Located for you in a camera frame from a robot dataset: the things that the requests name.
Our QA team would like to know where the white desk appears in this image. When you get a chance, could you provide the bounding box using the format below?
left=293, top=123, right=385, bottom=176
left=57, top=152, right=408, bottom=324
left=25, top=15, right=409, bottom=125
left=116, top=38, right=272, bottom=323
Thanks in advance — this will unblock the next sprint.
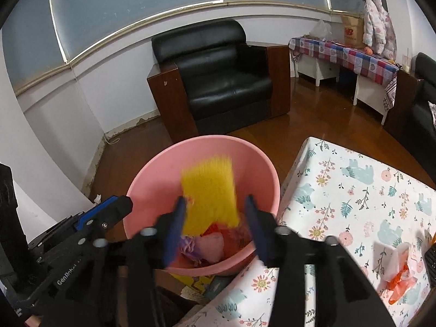
left=296, top=54, right=389, bottom=125

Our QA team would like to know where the black leather armchair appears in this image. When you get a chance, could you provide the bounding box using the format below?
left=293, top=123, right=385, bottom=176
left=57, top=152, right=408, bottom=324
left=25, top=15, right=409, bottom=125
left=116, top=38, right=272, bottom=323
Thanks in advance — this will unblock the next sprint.
left=147, top=19, right=291, bottom=144
left=383, top=53, right=436, bottom=184

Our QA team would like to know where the floral tablecloth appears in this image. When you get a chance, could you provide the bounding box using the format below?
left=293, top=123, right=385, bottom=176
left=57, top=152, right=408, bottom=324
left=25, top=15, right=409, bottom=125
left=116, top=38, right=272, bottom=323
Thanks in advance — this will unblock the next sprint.
left=191, top=137, right=436, bottom=327

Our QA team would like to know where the clear plastic bag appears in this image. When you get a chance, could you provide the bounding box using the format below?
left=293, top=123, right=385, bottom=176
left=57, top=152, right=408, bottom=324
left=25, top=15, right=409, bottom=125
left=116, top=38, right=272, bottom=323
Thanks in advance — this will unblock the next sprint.
left=308, top=19, right=332, bottom=40

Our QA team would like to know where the pink paper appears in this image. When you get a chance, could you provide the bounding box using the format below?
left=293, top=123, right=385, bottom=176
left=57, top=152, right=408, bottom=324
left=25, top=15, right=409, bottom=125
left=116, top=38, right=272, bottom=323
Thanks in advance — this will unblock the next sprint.
left=196, top=232, right=225, bottom=263

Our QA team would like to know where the large curved window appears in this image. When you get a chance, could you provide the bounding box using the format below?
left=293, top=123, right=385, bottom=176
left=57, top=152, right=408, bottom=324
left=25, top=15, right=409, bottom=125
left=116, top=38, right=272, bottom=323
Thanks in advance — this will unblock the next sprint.
left=0, top=0, right=389, bottom=92

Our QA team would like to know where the pink plastic bucket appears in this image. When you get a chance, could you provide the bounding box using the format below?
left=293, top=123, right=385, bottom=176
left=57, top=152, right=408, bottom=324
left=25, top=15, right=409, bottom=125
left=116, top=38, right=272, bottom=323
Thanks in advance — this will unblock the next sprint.
left=124, top=135, right=281, bottom=277

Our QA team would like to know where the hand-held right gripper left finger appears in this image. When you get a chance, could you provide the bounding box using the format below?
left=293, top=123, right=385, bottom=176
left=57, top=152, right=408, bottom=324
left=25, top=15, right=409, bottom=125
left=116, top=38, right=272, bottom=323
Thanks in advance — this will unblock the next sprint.
left=92, top=196, right=187, bottom=327

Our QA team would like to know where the pink padded jacket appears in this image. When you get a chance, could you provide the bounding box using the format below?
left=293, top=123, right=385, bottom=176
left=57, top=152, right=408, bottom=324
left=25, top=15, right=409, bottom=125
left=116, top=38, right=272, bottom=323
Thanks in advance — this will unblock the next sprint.
left=362, top=0, right=397, bottom=55

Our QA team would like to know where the yellow cloth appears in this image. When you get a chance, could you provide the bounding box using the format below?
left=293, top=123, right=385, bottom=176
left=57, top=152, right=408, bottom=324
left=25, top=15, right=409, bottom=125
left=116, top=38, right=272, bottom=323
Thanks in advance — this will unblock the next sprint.
left=180, top=155, right=241, bottom=235

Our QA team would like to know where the brown paper bag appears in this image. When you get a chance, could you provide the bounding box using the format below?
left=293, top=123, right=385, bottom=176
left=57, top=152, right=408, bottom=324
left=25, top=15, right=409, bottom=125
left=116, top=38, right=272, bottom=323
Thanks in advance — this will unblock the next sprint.
left=341, top=14, right=365, bottom=48

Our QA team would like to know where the yellow printed box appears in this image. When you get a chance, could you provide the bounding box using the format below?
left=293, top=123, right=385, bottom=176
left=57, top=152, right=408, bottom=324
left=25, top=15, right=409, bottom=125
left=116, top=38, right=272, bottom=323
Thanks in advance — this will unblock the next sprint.
left=177, top=274, right=215, bottom=295

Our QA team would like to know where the checkered cloth side table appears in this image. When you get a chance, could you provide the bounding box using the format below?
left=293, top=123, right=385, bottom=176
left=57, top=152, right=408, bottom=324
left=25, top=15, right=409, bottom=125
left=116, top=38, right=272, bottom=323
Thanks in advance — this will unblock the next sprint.
left=289, top=37, right=400, bottom=111

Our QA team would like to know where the purple paper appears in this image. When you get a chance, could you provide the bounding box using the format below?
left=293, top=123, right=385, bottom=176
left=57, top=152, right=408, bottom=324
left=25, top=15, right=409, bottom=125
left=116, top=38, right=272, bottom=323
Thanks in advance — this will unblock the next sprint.
left=180, top=237, right=205, bottom=263

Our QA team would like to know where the red foam net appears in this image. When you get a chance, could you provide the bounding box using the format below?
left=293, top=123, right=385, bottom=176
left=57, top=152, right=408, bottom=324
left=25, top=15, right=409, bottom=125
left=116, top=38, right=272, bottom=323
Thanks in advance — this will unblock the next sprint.
left=204, top=223, right=256, bottom=258

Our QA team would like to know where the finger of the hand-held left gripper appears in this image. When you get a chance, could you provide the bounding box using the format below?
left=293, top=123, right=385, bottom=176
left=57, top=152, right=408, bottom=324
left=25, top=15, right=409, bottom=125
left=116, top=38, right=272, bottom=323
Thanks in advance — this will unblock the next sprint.
left=77, top=196, right=133, bottom=249
left=27, top=197, right=118, bottom=250

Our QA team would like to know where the black foam net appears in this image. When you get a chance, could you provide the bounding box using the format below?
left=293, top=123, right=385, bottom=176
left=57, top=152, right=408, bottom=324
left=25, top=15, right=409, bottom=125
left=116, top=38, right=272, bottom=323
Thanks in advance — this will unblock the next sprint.
left=424, top=245, right=436, bottom=287

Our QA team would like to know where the red snack bag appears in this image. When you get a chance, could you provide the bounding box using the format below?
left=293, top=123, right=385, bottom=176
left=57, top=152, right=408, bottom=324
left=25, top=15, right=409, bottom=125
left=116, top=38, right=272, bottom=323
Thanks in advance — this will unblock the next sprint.
left=387, top=267, right=419, bottom=305

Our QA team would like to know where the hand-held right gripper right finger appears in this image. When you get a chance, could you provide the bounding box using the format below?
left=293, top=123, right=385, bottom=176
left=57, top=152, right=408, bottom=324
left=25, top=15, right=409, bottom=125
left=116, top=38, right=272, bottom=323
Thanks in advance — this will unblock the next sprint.
left=244, top=195, right=397, bottom=327

